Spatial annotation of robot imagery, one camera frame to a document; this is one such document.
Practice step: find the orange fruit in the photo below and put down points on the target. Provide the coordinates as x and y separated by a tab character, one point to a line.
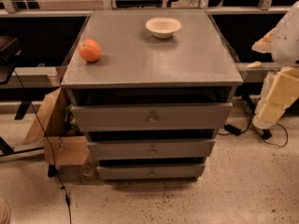
89	50

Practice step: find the black table leg right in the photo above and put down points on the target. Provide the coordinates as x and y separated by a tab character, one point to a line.
266	133

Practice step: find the grey top drawer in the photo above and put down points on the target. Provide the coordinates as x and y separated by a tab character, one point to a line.
108	118

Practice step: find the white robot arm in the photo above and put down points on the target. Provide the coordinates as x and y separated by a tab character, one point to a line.
282	42

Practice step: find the white bowl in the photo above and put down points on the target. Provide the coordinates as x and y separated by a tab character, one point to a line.
162	27

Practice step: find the small yellow sponge piece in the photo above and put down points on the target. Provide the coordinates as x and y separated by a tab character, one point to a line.
253	65

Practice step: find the black power adapter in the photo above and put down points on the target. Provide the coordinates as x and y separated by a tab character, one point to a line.
232	129

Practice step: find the grey drawer cabinet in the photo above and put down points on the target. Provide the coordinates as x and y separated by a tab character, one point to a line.
193	66

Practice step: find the brown cardboard box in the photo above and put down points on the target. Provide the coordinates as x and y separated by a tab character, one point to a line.
49	127

